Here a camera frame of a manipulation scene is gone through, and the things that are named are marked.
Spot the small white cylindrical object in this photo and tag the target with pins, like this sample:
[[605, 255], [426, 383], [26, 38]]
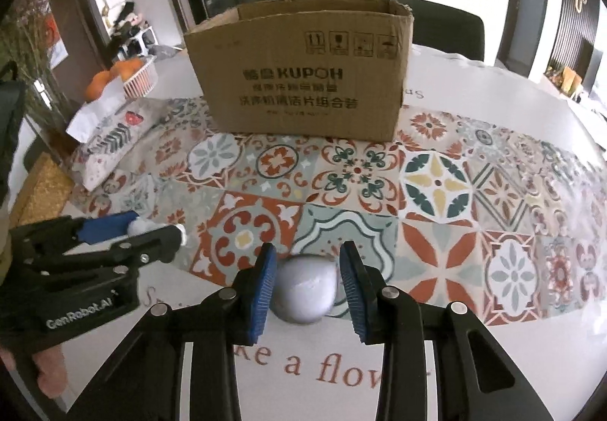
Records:
[[142, 227]]

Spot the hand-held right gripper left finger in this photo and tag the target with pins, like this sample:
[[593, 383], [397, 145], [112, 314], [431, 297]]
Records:
[[261, 297]]

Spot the red wall poster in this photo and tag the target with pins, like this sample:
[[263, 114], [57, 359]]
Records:
[[56, 41]]

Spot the dark grey chair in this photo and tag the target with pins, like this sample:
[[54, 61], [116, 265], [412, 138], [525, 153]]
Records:
[[450, 29]]

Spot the orange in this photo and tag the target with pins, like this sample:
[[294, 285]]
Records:
[[98, 84], [127, 68]]

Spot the brown cardboard box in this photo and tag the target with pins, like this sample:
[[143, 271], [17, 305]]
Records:
[[298, 93]]

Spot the brown door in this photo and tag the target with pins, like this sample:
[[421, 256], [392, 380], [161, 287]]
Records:
[[78, 22]]

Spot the white tissue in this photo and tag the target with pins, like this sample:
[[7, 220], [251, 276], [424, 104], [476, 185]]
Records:
[[95, 115]]

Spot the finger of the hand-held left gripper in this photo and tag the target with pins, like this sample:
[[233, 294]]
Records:
[[109, 227], [151, 248]]

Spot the dark interior door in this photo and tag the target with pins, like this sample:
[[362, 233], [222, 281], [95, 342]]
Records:
[[524, 8]]

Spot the white plastic basket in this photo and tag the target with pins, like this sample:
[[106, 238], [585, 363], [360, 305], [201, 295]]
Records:
[[142, 81]]

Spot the white shoe rack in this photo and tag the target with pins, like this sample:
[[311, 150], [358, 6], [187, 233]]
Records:
[[137, 34]]

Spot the white computer mouse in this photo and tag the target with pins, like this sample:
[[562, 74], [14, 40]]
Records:
[[306, 288]]

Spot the floral tissue pack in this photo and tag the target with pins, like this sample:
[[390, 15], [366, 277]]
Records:
[[114, 141]]

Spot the person's left hand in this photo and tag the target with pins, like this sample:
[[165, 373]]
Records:
[[50, 373]]

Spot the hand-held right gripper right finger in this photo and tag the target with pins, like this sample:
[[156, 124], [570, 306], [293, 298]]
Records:
[[355, 297]]

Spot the vase of dried branches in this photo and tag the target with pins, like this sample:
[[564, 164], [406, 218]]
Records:
[[40, 89]]

